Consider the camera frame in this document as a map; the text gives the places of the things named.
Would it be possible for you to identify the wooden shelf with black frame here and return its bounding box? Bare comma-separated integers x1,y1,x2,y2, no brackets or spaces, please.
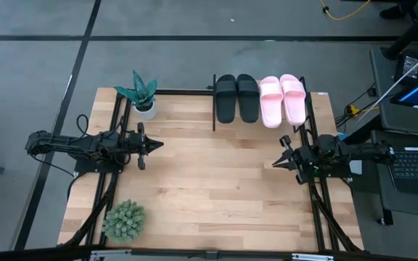
207,74,310,132

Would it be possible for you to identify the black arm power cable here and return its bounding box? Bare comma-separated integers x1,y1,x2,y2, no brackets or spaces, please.
29,152,78,191

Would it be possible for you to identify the yellow extension cord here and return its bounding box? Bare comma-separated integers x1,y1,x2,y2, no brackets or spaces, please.
319,0,372,22

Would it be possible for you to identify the person's shoe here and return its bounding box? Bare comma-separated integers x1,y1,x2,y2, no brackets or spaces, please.
378,2,411,20

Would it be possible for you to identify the black metal table frame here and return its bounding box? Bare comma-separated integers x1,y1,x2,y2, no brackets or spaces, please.
0,88,418,261

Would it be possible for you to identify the thin white rod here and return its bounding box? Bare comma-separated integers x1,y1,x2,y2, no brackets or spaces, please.
356,43,418,124

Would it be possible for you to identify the round green succulent plant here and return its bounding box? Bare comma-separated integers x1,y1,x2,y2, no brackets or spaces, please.
102,199,147,244

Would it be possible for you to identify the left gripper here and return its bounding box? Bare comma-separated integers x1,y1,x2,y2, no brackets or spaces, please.
127,122,165,170

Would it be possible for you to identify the snake plant in white pot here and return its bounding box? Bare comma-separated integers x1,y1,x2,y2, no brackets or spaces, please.
113,70,158,121

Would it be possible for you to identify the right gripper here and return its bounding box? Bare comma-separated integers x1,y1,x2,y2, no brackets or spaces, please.
271,135,319,185

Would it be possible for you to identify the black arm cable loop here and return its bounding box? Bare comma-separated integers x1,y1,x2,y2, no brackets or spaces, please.
76,114,91,138
115,115,128,133

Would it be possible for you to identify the pink slide sandal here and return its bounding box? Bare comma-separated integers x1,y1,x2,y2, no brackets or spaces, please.
279,73,308,127
258,75,284,129

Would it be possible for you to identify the dark grey equipment cart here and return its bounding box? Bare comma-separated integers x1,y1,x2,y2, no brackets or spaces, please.
370,46,418,226

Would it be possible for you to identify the black power brick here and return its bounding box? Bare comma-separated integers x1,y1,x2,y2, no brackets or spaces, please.
393,49,418,85

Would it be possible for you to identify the black slide sandal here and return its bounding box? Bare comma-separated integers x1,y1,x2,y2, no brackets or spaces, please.
215,74,238,124
236,73,261,124

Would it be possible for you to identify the yellow floor plug cable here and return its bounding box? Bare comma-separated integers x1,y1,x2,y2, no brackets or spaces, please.
345,104,380,116

